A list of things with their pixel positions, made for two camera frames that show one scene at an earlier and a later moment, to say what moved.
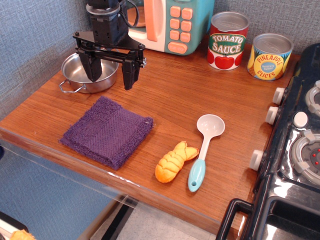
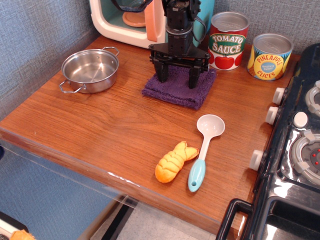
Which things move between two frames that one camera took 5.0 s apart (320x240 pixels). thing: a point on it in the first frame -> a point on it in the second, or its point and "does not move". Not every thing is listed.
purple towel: x=106 y=132 -> x=176 y=88
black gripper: x=110 y=37 -> x=179 y=51
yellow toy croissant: x=172 y=162 does not move
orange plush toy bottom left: x=21 y=235 does not move
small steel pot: x=79 y=78 does not move
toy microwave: x=174 y=27 does not move
